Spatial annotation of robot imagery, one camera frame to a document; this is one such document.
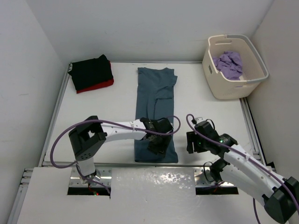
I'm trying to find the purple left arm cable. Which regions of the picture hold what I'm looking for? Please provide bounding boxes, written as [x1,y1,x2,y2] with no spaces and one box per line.
[50,115,181,194]

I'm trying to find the white front cover panel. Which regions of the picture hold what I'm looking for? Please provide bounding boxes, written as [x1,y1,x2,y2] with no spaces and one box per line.
[18,167,273,224]

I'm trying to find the red t shirt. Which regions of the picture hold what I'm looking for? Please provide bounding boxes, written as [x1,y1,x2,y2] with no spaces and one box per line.
[75,60,114,94]

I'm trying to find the lavender t shirt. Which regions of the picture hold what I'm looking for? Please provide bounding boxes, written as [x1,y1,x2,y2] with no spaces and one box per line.
[213,51,243,80]

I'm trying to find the teal t shirt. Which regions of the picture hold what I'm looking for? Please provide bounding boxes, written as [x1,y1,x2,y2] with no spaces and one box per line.
[134,67,178,163]

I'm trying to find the cream plastic laundry basket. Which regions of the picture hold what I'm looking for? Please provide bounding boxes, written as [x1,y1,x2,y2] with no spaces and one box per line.
[202,35,269,99]

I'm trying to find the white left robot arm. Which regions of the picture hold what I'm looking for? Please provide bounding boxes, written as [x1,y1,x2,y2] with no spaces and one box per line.
[69,116,173,177]

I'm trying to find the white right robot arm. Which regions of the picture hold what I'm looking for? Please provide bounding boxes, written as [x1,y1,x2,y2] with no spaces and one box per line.
[187,118,299,224]

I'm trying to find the black t shirt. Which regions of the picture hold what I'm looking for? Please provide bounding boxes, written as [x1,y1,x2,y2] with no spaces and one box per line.
[68,55,114,94]

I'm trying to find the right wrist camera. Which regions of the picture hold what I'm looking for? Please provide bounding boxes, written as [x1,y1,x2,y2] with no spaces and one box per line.
[192,117,205,125]

